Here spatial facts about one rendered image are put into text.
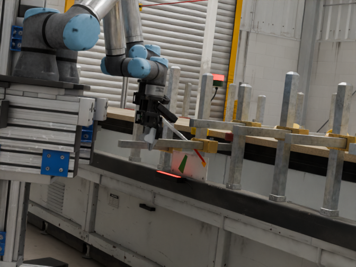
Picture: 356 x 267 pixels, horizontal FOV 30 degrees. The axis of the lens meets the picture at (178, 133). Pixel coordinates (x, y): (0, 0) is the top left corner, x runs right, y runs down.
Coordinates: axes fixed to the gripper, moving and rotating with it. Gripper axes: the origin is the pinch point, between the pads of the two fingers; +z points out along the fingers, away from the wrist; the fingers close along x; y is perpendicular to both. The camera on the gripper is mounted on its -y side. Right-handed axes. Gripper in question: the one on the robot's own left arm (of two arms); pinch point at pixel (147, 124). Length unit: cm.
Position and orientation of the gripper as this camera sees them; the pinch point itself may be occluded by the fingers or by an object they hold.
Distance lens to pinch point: 296.0
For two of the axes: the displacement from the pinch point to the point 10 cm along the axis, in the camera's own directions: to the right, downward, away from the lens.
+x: -5.7, -0.2, -8.2
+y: -8.1, -1.2, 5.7
